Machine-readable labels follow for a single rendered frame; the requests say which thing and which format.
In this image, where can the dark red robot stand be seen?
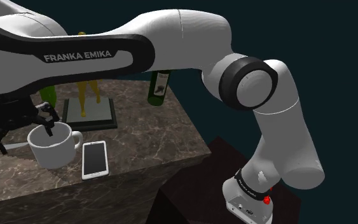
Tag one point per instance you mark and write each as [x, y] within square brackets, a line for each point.
[203, 183]

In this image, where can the dark green labelled bottle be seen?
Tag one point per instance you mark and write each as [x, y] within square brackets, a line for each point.
[158, 88]

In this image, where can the yellow figure on dark base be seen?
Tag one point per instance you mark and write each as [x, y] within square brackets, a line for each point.
[89, 115]

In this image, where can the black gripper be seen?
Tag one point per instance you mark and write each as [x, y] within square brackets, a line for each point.
[8, 110]

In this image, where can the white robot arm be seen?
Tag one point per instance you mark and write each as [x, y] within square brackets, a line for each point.
[178, 40]

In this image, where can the pale knife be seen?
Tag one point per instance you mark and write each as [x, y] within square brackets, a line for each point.
[15, 146]

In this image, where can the white smartphone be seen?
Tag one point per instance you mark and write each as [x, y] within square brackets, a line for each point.
[95, 159]

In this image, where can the light green bottle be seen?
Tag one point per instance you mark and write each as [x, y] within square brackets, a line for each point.
[49, 96]

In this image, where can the white cup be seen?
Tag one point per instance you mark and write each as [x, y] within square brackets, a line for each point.
[54, 152]

